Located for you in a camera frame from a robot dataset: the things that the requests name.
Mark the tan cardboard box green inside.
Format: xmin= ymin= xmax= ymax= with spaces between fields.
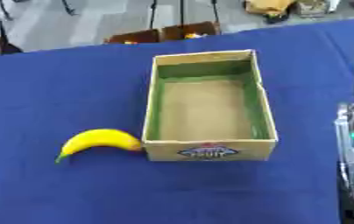
xmin=140 ymin=49 xmax=280 ymax=162

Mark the yellow bag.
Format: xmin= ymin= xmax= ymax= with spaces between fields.
xmin=243 ymin=0 xmax=297 ymax=25

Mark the black tripod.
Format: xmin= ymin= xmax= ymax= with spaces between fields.
xmin=147 ymin=0 xmax=223 ymax=30

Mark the yellow toy banana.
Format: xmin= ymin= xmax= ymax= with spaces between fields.
xmin=54 ymin=128 xmax=145 ymax=165

